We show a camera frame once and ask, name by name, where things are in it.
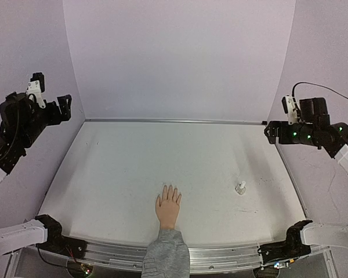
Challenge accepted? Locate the mannequin hand with long nails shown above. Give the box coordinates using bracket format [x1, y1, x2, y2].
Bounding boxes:
[155, 185, 182, 230]

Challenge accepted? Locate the grey sleeve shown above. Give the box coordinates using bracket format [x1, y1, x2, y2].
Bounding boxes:
[141, 229, 190, 277]

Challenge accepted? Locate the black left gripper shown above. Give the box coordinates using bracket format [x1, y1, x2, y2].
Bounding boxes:
[21, 94, 73, 147]

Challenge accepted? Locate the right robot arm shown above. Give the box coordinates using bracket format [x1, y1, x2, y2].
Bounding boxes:
[264, 96, 348, 252]

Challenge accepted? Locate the right camera black cable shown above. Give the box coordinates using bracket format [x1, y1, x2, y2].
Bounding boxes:
[291, 82, 348, 108]

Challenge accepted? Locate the aluminium back rail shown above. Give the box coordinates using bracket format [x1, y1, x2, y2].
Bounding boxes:
[85, 118, 267, 126]

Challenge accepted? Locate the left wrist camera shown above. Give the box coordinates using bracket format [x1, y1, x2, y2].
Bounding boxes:
[26, 72, 46, 109]

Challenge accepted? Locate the aluminium front rail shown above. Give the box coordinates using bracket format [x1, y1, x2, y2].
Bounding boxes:
[5, 233, 339, 278]

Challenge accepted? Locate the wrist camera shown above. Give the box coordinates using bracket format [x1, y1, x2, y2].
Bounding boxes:
[281, 95, 300, 125]
[26, 72, 46, 109]

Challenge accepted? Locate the aluminium rail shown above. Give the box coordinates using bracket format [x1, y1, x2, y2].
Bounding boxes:
[5, 233, 339, 278]
[85, 118, 267, 126]

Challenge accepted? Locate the clear nail polish bottle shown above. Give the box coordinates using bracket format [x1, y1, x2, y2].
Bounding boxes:
[235, 185, 246, 195]

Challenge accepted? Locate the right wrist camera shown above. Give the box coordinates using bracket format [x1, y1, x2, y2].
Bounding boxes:
[281, 95, 300, 125]

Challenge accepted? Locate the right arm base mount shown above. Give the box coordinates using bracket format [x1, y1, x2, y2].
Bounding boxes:
[258, 241, 311, 265]

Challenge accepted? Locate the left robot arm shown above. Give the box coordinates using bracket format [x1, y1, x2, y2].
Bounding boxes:
[0, 92, 72, 256]

